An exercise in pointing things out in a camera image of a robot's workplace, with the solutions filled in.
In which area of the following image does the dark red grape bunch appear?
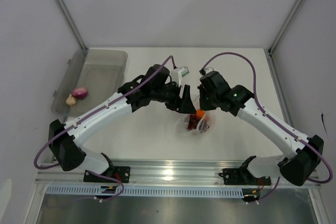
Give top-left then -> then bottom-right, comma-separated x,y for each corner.
186,114 -> 211,133

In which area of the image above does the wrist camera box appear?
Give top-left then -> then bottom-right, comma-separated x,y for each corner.
170,67 -> 190,86
199,68 -> 214,76

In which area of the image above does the slotted white cable duct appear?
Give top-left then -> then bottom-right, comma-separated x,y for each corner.
46,184 -> 244,198

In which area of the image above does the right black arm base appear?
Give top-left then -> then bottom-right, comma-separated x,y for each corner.
218,168 -> 271,186

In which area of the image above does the aluminium frame post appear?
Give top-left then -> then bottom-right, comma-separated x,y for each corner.
54,0 -> 87,50
268,0 -> 306,57

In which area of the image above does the left aluminium frame post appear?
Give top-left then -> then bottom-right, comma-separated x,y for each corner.
54,0 -> 87,50

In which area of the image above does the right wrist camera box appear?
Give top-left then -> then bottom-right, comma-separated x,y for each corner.
199,68 -> 214,76

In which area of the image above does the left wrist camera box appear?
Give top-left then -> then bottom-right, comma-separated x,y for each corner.
170,67 -> 190,86

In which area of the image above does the right aluminium frame post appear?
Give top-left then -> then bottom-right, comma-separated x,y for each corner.
268,0 -> 306,57

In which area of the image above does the red onion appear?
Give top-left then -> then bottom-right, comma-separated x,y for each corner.
71,87 -> 88,100

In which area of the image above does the garlic bulb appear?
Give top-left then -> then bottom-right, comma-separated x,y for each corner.
66,94 -> 77,106

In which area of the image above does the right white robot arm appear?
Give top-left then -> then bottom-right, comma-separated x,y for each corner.
198,71 -> 324,186

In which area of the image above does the aluminium mounting rail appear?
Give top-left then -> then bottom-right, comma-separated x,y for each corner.
35,158 -> 289,184

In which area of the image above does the clear grey plastic bin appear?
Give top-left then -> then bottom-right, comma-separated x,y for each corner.
51,49 -> 128,117

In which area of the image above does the orange fruit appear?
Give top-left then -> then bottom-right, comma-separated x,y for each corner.
196,109 -> 209,121

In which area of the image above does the clear zip top bag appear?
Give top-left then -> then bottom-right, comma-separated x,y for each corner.
174,95 -> 218,137

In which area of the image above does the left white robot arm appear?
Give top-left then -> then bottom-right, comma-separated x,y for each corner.
49,64 -> 196,182

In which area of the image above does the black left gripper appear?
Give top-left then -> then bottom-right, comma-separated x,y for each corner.
151,82 -> 196,115

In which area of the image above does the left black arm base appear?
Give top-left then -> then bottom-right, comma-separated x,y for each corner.
83,166 -> 131,183

